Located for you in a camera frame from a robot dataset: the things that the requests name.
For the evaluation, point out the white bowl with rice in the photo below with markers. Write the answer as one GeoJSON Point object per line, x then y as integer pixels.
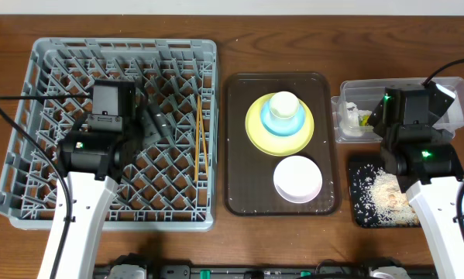
{"type": "Point", "coordinates": [297, 179]}

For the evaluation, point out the wooden chopstick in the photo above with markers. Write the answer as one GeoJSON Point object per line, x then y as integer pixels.
{"type": "Point", "coordinates": [202, 134]}
{"type": "Point", "coordinates": [197, 139]}

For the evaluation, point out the yellow plate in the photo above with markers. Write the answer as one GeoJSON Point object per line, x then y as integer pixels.
{"type": "Point", "coordinates": [276, 145]}

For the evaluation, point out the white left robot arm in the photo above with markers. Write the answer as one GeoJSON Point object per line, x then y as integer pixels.
{"type": "Point", "coordinates": [91, 158]}

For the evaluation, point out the dark brown serving tray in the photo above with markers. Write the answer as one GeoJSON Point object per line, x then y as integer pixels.
{"type": "Point", "coordinates": [249, 188]}

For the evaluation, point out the clear plastic bin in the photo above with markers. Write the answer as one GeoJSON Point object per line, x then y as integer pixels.
{"type": "Point", "coordinates": [368, 93]}

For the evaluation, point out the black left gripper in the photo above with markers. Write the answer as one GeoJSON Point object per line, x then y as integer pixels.
{"type": "Point", "coordinates": [154, 125]}

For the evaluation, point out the light blue bowl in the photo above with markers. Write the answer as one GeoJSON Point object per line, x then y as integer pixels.
{"type": "Point", "coordinates": [282, 127]}

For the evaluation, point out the grey plastic dishwasher rack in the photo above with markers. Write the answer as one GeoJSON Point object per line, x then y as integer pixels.
{"type": "Point", "coordinates": [157, 190]}

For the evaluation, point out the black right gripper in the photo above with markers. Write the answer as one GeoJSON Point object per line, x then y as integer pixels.
{"type": "Point", "coordinates": [376, 116]}

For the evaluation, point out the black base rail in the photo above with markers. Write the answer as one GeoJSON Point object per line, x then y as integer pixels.
{"type": "Point", "coordinates": [136, 266]}

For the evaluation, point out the spilled rice and food scraps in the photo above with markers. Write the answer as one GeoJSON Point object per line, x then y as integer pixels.
{"type": "Point", "coordinates": [390, 201]}

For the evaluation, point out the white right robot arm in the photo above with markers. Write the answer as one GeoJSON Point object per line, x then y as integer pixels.
{"type": "Point", "coordinates": [426, 166]}

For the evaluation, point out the black tray bin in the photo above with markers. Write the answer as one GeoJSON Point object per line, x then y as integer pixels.
{"type": "Point", "coordinates": [359, 193]}

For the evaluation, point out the yellow green snack wrapper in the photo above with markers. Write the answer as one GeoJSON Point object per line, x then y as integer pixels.
{"type": "Point", "coordinates": [363, 120]}

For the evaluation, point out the white tissue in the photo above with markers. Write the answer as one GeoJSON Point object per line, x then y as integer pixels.
{"type": "Point", "coordinates": [352, 114]}

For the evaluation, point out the white cup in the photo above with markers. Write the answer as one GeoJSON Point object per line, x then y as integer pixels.
{"type": "Point", "coordinates": [284, 105]}

